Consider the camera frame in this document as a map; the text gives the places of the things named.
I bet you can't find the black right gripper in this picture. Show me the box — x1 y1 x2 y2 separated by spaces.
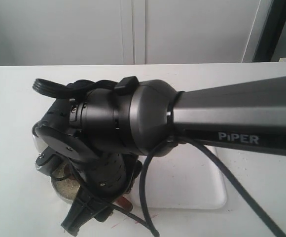
34 100 137 235

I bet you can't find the brown wooden spoon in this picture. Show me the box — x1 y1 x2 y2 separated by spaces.
115 196 133 212

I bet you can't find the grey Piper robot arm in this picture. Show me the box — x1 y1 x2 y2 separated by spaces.
32 76 286 237

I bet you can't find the steel bowl of rice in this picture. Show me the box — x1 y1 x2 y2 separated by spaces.
51 161 80 204

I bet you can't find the white plastic tray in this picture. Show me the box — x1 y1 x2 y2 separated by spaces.
125 145 228 210

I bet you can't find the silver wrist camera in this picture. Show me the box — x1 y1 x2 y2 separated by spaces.
35 147 64 177

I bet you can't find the dark vertical post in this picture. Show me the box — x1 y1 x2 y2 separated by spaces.
252 0 286 62

